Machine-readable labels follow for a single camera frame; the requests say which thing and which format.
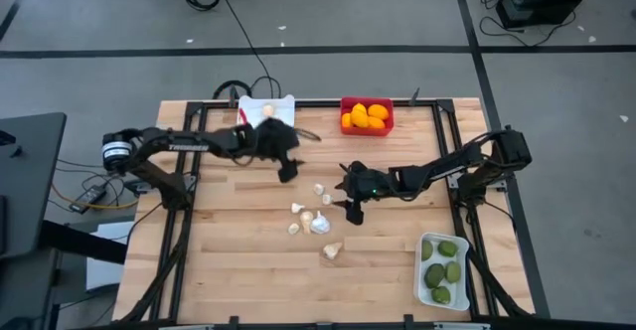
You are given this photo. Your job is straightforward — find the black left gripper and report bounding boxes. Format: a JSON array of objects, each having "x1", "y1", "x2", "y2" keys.
[{"x1": 232, "y1": 117, "x2": 323, "y2": 168}]

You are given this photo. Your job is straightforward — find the black aluminium table frame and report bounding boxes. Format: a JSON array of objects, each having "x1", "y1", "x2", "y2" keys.
[{"x1": 118, "y1": 86, "x2": 537, "y2": 330}]

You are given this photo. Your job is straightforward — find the black power cables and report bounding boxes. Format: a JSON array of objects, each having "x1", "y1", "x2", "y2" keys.
[{"x1": 53, "y1": 156, "x2": 128, "y2": 195}]

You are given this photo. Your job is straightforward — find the dark green avocado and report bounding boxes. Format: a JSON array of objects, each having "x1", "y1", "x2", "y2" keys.
[{"x1": 423, "y1": 262, "x2": 447, "y2": 290}]

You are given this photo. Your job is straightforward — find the long black floor cable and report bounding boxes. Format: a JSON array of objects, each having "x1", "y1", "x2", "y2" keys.
[{"x1": 218, "y1": 0, "x2": 277, "y2": 98}]

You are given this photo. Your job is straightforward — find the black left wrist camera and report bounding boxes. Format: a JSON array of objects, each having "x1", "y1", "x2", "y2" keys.
[{"x1": 276, "y1": 159, "x2": 301, "y2": 185}]

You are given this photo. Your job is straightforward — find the white basket with curved rim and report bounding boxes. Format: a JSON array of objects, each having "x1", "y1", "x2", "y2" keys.
[{"x1": 412, "y1": 231, "x2": 472, "y2": 313}]

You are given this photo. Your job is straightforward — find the black desk beam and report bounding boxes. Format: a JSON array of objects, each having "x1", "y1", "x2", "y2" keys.
[{"x1": 38, "y1": 219, "x2": 129, "y2": 265}]

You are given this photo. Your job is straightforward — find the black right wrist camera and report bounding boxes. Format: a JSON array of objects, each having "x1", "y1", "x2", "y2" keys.
[{"x1": 344, "y1": 199, "x2": 367, "y2": 227}]

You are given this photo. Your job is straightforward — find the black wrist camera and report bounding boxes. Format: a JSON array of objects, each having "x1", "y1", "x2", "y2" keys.
[
  {"x1": 276, "y1": 159, "x2": 301, "y2": 185},
  {"x1": 344, "y1": 199, "x2": 367, "y2": 227}
]

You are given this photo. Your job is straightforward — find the white rectangular basket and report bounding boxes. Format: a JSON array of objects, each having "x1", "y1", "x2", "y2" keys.
[{"x1": 237, "y1": 93, "x2": 297, "y2": 130}]

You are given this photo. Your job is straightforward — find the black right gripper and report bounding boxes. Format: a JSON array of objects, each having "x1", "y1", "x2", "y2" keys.
[{"x1": 331, "y1": 159, "x2": 395, "y2": 210}]

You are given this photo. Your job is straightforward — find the black power adapter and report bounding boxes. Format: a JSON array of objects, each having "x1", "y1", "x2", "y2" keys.
[{"x1": 68, "y1": 184, "x2": 108, "y2": 216}]

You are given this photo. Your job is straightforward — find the white sheet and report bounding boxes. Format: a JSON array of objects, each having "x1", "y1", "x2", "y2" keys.
[{"x1": 85, "y1": 219, "x2": 136, "y2": 292}]

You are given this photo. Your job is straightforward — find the looped black cables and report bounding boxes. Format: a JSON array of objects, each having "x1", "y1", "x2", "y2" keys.
[{"x1": 212, "y1": 75, "x2": 283, "y2": 100}]

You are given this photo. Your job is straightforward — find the yellow cable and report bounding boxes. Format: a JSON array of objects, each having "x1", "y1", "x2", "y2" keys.
[{"x1": 49, "y1": 183, "x2": 140, "y2": 212}]

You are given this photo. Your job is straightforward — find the black desk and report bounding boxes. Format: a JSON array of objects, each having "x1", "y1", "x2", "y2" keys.
[{"x1": 0, "y1": 111, "x2": 69, "y2": 260}]

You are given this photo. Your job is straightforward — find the red plastic bin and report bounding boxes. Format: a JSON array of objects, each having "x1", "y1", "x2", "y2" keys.
[{"x1": 339, "y1": 95, "x2": 396, "y2": 138}]

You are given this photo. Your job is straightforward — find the dark grey cabinet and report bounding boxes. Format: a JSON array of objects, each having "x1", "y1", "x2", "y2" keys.
[{"x1": 0, "y1": 247, "x2": 66, "y2": 330}]

